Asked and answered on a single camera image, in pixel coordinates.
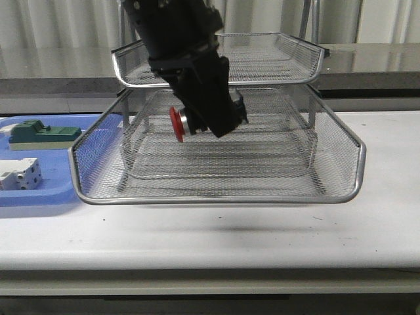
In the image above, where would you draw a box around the silver metal rack frame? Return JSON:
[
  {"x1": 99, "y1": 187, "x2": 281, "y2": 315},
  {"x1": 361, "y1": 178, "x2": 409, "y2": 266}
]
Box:
[{"x1": 116, "y1": 0, "x2": 327, "y2": 196}]

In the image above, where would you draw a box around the white circuit breaker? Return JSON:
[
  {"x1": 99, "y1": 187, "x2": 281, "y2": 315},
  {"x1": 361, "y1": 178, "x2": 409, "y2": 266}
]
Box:
[{"x1": 1, "y1": 157, "x2": 43, "y2": 190}]

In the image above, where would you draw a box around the blue plastic tray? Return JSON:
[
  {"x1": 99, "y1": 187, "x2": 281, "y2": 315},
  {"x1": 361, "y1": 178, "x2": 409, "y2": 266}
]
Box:
[{"x1": 1, "y1": 114, "x2": 99, "y2": 206}]

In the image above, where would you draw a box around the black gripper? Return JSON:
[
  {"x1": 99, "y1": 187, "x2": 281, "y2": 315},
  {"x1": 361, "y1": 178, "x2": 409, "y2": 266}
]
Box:
[{"x1": 123, "y1": 1, "x2": 240, "y2": 138}]

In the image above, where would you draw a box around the white component in tray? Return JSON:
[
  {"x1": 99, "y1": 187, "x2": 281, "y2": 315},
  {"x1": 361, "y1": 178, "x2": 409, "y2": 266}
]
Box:
[{"x1": 0, "y1": 123, "x2": 17, "y2": 138}]

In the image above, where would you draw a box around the silver mesh top tray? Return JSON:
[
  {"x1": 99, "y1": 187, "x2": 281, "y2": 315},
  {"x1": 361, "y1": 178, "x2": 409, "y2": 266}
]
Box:
[{"x1": 112, "y1": 32, "x2": 329, "y2": 89}]

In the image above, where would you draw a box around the green and cream switch block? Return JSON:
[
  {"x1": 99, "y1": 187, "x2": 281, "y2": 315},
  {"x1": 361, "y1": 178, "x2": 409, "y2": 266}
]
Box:
[{"x1": 9, "y1": 119, "x2": 82, "y2": 150}]

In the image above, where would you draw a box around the red emergency push button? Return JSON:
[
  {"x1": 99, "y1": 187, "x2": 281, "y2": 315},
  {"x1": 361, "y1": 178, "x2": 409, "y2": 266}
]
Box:
[{"x1": 168, "y1": 90, "x2": 249, "y2": 143}]

